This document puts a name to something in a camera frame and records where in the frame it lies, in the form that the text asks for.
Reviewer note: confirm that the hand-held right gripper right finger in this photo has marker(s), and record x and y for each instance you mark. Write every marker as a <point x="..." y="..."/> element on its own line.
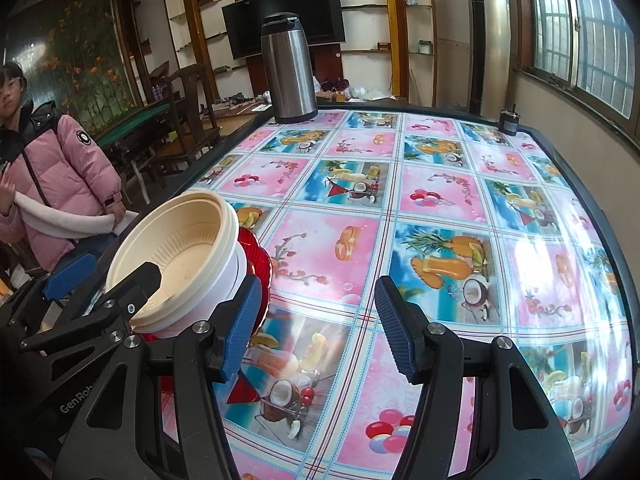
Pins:
<point x="397" y="330"/>

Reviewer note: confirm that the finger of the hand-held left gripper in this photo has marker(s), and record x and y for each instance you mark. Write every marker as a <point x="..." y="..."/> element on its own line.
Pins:
<point x="67" y="275"/>
<point x="142" y="290"/>

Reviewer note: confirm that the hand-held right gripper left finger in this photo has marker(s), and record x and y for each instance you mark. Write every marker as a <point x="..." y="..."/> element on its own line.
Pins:
<point x="242" y="330"/>

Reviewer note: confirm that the deep red glass plate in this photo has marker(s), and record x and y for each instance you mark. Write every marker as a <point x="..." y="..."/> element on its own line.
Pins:
<point x="266" y="290"/>

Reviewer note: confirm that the cream plastic colander bowl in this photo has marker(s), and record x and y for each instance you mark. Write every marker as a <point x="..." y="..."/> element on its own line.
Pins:
<point x="175" y="255"/>
<point x="227" y="240"/>

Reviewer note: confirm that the white paper bowl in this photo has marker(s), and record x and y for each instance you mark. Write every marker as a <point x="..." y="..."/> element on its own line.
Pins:
<point x="239" y="272"/>

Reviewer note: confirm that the red glass plate with sticker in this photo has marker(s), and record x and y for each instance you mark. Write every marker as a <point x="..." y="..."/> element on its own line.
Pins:
<point x="250" y="245"/>

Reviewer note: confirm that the colourful fruit print tablecloth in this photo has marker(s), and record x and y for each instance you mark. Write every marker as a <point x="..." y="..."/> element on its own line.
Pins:
<point x="350" y="240"/>

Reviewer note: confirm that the green top table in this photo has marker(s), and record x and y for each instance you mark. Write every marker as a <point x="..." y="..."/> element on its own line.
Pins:
<point x="135" y="117"/>

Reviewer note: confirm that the dark wooden chair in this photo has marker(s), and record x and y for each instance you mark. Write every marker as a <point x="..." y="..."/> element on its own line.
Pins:
<point x="192" y="85"/>

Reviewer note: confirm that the small black cup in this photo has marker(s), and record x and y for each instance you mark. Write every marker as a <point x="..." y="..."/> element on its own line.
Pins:
<point x="509" y="122"/>

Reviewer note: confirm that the dark red flower bunch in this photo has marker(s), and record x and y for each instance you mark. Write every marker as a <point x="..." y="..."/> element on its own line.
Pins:
<point x="335" y="84"/>

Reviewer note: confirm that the white plastic bag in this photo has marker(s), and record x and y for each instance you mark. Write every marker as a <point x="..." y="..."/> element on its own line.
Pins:
<point x="317" y="85"/>

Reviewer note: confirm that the stainless steel thermos jug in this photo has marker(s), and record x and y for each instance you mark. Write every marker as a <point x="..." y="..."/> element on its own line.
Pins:
<point x="290" y="70"/>

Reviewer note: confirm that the small white green box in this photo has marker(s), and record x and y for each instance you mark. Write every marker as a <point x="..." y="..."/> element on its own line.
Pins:
<point x="426" y="48"/>

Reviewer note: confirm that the gold tower air conditioner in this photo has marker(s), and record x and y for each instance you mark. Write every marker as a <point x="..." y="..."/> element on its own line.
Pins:
<point x="487" y="40"/>

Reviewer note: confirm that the black flat television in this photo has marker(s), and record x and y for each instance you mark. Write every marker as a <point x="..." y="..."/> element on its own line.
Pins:
<point x="285" y="15"/>

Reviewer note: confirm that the barred window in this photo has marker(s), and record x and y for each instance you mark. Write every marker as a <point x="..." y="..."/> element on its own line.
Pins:
<point x="585" y="30"/>

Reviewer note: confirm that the orange flower wall painting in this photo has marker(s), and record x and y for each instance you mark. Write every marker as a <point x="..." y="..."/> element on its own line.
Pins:
<point x="75" y="60"/>

